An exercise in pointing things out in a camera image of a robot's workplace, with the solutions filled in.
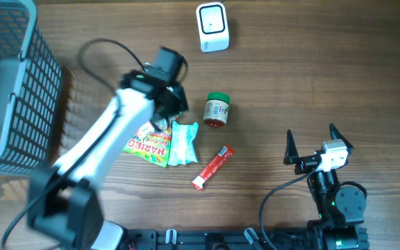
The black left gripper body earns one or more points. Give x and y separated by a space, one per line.
179 104

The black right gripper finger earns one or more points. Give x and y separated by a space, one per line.
291 149
335 135

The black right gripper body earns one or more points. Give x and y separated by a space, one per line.
305 164

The small red candy packet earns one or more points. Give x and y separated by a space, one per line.
145 130

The green lid sauce jar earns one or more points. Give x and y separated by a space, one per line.
217 109

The colourful candy bag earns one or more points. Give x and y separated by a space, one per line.
155 147

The teal snack pouch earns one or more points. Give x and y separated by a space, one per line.
182 146

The red snack packet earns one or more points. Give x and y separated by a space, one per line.
213 166

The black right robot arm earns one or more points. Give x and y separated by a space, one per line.
340 205

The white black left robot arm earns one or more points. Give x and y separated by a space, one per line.
63 199

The white barcode scanner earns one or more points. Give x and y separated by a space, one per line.
213 27

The dark grey plastic basket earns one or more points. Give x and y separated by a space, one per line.
30 87

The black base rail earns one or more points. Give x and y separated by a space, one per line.
281 238

